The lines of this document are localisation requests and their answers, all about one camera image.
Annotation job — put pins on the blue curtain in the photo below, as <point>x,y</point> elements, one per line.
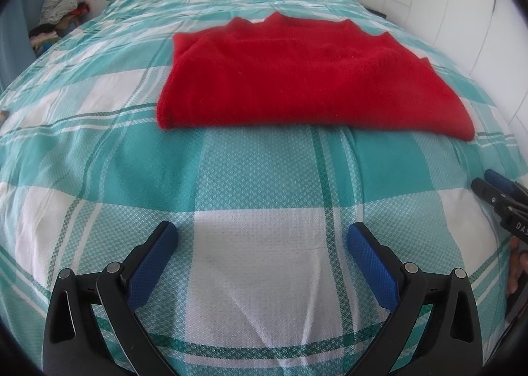
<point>18,17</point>

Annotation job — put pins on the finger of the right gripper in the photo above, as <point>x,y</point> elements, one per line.
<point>507,186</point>
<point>498,200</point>

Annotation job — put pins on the white wardrobe doors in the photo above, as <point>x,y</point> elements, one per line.
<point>487,39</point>

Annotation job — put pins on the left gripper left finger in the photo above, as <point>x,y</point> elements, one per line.
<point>73,343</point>

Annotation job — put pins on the pile of clothes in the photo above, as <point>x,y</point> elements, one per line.
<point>57,19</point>

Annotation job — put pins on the person's right hand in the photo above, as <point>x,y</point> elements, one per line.
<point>517,265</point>

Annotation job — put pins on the teal white plaid bedspread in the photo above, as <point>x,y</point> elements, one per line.
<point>260,283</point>

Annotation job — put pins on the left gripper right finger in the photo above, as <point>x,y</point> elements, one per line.
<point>451,342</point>

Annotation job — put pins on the red knit sweater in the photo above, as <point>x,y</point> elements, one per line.
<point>299,71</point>

